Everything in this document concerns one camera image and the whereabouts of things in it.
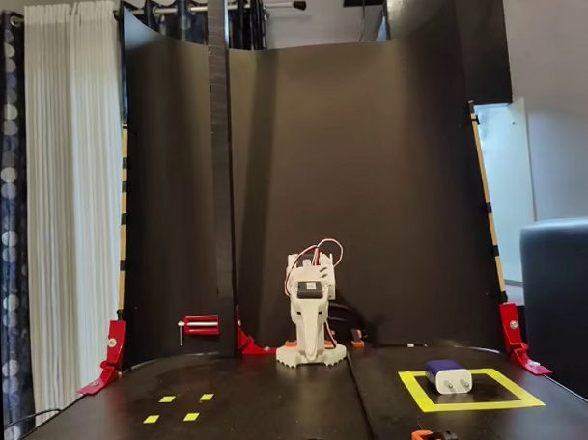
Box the blue and white charger block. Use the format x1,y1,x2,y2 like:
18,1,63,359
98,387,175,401
423,357,474,397

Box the black bunched curtain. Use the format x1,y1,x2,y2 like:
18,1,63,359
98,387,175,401
233,0,268,52

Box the silver curtain rod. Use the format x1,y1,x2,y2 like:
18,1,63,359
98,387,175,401
0,0,308,23

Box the black backdrop board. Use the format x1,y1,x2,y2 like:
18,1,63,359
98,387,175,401
109,0,522,374

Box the yellow tape square frame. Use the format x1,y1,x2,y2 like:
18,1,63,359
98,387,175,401
397,365,546,414

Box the white cabinet door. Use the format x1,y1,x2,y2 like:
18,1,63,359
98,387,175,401
471,96,539,287

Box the yellow black striped stick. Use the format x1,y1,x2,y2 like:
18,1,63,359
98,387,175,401
110,123,136,316
467,99,509,306

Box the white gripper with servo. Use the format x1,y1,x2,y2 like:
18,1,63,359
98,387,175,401
289,278,334,364

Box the black power cables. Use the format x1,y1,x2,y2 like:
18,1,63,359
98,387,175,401
324,299,370,337

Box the black cable on floor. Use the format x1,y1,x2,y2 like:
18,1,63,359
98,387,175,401
3,406,64,440

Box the red corner clamp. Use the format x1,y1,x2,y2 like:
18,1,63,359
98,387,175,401
498,300,553,379
74,319,130,397

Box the red screw clamp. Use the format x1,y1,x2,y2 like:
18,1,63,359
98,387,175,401
178,312,266,359

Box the dark blue armchair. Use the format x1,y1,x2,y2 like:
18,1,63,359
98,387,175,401
518,215,588,416

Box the navy dotted curtain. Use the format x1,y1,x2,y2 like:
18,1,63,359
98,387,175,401
0,11,41,440
143,0,210,48

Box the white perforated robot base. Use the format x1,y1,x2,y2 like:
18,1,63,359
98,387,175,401
275,342,349,372

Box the black upright pole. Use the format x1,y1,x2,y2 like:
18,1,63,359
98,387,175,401
204,0,240,360

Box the white pleated curtain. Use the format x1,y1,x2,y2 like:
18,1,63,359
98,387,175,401
18,0,136,417

